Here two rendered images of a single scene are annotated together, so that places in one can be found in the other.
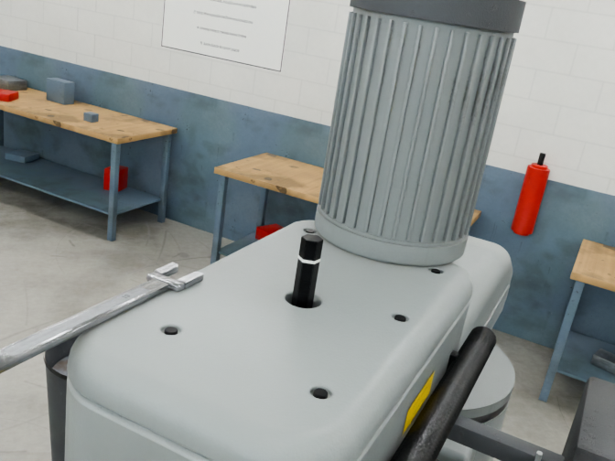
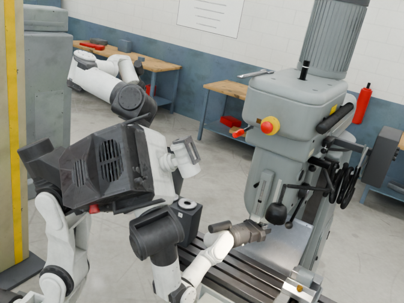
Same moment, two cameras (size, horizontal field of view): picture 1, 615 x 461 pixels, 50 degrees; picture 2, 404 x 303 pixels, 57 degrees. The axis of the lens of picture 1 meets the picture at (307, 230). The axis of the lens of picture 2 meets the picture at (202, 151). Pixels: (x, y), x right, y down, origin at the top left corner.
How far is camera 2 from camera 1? 0.80 m
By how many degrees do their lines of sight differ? 5
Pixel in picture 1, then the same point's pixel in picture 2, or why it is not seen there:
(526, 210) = (359, 111)
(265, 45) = (229, 24)
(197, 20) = (195, 11)
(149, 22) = (171, 12)
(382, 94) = (325, 23)
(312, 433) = (315, 94)
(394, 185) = (327, 52)
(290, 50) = (242, 27)
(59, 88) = (124, 44)
